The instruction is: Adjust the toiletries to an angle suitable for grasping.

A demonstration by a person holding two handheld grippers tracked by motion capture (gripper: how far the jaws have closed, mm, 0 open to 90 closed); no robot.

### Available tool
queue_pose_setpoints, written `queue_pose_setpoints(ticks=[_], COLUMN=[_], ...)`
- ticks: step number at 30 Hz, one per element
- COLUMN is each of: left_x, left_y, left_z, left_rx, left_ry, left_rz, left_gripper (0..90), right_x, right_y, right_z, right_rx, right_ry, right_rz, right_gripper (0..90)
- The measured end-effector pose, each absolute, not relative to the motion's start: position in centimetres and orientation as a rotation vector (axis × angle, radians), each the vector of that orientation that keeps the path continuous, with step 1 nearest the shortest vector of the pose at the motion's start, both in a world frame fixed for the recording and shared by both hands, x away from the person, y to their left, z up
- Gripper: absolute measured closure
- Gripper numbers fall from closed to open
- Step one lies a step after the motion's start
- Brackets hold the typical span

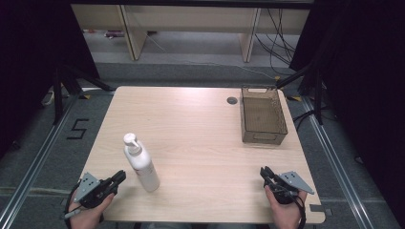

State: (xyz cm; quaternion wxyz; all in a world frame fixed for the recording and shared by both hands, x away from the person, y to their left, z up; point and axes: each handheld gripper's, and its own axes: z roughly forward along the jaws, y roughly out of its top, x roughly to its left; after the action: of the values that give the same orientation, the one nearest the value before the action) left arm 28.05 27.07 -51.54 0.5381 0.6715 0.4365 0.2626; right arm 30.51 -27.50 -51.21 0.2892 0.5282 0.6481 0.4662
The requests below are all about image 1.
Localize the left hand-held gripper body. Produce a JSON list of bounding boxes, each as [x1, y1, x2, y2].
[[74, 172, 113, 210]]

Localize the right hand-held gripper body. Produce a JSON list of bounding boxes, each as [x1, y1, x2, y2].
[[266, 171, 315, 205]]

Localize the person's left hand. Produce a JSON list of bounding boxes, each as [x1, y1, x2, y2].
[[68, 192, 116, 229]]

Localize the person's right hand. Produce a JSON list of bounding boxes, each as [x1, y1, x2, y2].
[[264, 185, 309, 229]]

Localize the white pump bottle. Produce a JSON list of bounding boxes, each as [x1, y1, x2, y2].
[[122, 132, 161, 194]]

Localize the brown translucent plastic basket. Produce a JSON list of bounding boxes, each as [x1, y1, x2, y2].
[[240, 86, 289, 147]]

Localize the black metal stand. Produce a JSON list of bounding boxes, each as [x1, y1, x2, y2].
[[274, 59, 325, 126], [52, 64, 117, 126]]

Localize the black curtain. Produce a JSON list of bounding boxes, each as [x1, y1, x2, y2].
[[288, 0, 405, 220], [0, 0, 101, 160]]

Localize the light wooden desk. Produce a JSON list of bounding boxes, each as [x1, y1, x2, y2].
[[70, 3, 311, 64]]

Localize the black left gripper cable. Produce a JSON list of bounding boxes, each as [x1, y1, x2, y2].
[[62, 180, 84, 229]]

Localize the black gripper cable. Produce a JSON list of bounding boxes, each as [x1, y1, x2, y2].
[[291, 192, 308, 229], [62, 180, 84, 229]]

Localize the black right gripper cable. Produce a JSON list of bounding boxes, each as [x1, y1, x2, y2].
[[291, 192, 308, 229]]

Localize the aluminium floor rail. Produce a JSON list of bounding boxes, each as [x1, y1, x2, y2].
[[301, 95, 373, 229], [0, 94, 81, 229]]

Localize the thin white floor cable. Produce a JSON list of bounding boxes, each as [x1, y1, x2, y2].
[[144, 31, 278, 81]]

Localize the bundle of black cables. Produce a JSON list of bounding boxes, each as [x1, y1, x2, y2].
[[253, 8, 298, 76]]

